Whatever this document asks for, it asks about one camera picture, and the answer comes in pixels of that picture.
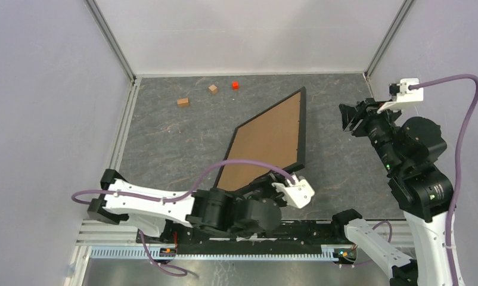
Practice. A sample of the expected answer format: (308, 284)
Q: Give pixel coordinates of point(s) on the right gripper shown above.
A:
(368, 109)

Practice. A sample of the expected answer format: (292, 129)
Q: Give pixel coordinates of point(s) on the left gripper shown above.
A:
(267, 183)

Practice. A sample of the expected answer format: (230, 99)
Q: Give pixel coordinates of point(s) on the black picture frame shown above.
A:
(302, 126)

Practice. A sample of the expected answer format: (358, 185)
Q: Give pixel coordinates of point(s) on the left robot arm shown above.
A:
(222, 211)

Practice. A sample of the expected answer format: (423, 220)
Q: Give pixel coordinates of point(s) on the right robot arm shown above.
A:
(424, 194)

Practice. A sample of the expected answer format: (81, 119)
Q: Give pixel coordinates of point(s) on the red cube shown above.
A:
(235, 85)

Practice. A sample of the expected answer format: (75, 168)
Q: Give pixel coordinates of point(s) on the light wooden cube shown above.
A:
(213, 89)

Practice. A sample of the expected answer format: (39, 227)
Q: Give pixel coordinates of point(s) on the brown wooden block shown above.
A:
(183, 102)

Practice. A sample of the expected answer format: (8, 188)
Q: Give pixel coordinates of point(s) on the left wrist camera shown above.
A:
(297, 194)

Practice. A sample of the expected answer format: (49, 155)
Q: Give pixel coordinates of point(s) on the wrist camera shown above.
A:
(297, 194)
(402, 96)

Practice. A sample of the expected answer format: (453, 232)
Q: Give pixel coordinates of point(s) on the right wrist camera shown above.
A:
(402, 96)

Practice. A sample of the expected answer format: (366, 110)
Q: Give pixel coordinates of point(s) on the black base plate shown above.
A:
(291, 237)

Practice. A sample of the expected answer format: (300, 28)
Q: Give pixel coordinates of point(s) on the aluminium rail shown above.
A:
(124, 241)

